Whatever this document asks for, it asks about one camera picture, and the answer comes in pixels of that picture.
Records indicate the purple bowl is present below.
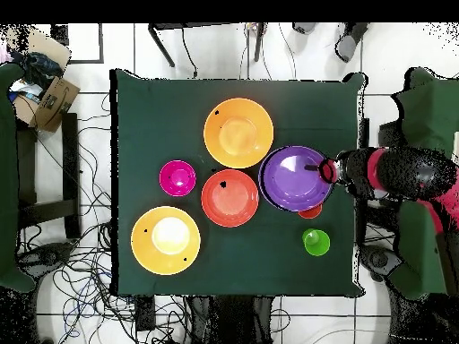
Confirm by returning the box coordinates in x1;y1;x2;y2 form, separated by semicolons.
257;144;334;213

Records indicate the large orange bowl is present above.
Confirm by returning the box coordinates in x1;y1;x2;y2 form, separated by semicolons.
130;205;202;276
203;97;275;169

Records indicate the red-orange bowl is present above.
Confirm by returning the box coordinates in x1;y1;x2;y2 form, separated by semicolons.
200;168;260;228

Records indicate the pink bowl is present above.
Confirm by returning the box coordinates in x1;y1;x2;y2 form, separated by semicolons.
159;159;197;198

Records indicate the orange cup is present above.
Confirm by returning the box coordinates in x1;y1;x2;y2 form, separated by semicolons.
298;202;323;220

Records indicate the green cup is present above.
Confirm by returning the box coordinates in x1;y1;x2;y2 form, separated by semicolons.
300;228;331;258

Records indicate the green cloth side table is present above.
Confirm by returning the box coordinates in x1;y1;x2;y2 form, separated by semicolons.
390;66;459;301
0;63;38;294

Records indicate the person's foot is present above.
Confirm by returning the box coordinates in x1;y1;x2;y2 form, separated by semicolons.
291;22;317;36
334;22;370;64

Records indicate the dark green tablecloth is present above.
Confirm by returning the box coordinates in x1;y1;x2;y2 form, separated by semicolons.
109;68;366;297

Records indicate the black metal stand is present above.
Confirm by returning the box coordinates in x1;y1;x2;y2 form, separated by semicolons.
147;22;269;70

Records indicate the black power strip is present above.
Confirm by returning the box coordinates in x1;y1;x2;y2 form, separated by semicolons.
134;296;156;333

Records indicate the brown cardboard box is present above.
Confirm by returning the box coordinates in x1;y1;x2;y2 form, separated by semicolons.
12;76;81;134

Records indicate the beige cardboard sheet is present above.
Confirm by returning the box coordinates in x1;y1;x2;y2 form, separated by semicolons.
4;23;73;70

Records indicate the black pedestal leg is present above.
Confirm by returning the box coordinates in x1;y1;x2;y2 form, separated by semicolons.
359;244;403;283
16;242;75;278

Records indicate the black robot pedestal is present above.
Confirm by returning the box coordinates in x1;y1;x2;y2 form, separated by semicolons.
186;295;275;344

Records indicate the tangle of black cables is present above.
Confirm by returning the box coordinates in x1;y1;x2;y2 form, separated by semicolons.
16;91;195;344

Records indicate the black stool frame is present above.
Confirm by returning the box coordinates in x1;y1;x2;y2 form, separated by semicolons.
15;112;83;240

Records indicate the black rectangular frame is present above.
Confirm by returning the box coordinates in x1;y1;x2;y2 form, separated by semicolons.
49;22;106;65

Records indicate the blue cable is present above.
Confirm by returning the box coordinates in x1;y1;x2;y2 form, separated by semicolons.
61;271;113;339

